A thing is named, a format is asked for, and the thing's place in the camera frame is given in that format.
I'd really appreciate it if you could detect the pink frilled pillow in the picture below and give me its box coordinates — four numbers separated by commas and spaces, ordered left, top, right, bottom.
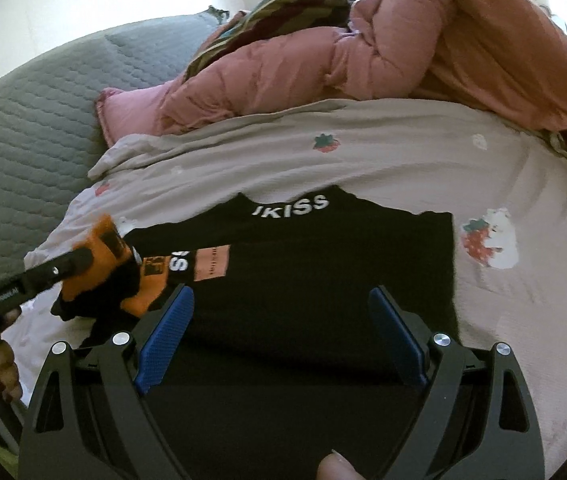
96, 85, 174, 146

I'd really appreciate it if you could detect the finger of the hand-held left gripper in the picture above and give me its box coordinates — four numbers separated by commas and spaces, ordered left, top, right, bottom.
22, 245, 142, 288

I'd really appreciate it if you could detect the grey quilted bedspread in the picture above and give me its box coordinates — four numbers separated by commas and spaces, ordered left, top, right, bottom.
0, 10, 224, 281

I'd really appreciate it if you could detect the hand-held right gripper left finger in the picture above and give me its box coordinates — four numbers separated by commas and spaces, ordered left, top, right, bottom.
18, 284, 199, 480

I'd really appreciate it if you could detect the beige strawberry print blanket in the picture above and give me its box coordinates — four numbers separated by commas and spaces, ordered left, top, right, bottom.
14, 97, 567, 461

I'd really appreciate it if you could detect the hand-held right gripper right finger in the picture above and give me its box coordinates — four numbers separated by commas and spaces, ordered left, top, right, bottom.
367, 286, 547, 480

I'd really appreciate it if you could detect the orange and black cloth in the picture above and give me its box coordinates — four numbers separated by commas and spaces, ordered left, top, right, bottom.
51, 214, 169, 318

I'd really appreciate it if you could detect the black garment with white lettering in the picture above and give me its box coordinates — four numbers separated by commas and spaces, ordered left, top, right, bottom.
54, 185, 459, 480

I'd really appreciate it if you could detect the dark blue-green pillow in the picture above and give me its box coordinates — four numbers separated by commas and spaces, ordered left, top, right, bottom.
184, 0, 359, 78

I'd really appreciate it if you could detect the pink puffy comforter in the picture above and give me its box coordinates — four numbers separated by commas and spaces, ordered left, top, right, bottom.
158, 0, 567, 181

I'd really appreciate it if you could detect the person's right hand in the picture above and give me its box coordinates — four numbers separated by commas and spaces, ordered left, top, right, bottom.
317, 451, 361, 480

